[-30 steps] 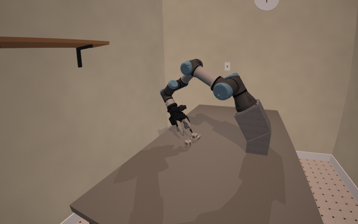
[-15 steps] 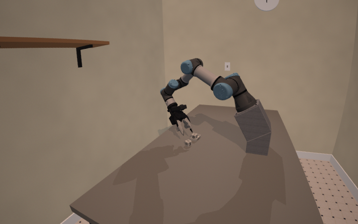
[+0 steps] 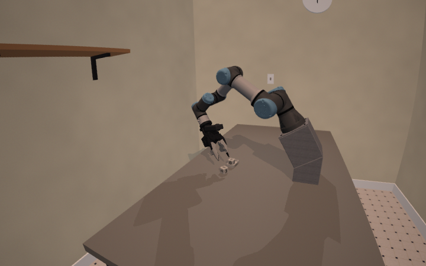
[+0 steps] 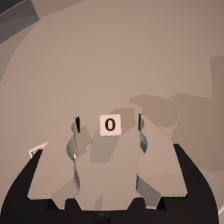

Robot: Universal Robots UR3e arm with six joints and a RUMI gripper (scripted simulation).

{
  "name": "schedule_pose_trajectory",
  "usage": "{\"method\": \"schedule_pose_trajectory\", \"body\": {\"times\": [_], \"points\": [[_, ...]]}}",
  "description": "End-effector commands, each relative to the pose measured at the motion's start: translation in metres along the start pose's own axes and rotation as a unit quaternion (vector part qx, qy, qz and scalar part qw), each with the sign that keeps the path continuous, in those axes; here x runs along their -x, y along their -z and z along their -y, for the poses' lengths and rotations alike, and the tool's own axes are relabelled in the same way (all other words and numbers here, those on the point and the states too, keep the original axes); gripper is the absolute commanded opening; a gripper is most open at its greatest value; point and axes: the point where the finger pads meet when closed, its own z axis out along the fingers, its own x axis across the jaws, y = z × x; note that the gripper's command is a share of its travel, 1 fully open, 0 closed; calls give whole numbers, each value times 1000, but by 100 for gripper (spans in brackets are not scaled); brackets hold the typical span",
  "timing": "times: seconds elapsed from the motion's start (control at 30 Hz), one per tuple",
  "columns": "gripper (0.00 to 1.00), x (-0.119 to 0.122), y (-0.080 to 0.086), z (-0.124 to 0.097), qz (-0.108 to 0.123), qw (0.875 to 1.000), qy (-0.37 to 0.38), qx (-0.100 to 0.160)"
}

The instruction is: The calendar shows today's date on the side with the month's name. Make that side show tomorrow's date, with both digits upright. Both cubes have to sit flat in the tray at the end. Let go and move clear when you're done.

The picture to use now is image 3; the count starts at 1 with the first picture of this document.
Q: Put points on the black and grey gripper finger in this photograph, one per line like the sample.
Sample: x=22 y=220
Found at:
x=223 y=145
x=212 y=146

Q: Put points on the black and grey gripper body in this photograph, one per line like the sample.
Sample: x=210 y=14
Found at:
x=213 y=135

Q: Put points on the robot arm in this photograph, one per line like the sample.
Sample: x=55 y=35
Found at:
x=276 y=101

